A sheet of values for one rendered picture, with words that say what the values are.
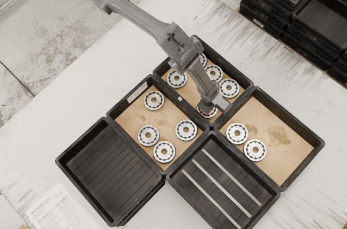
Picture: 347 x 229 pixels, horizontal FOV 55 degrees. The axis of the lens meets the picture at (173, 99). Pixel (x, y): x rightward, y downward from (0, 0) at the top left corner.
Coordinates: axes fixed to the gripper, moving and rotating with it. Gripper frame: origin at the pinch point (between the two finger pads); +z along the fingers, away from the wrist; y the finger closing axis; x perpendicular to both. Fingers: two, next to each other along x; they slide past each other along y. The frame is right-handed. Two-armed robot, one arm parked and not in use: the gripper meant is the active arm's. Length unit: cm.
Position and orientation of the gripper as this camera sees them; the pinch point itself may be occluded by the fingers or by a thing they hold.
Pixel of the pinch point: (207, 107)
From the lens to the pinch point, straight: 158.5
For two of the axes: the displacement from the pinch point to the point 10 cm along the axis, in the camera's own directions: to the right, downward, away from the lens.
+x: -7.9, -5.7, 2.2
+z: 0.2, 3.3, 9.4
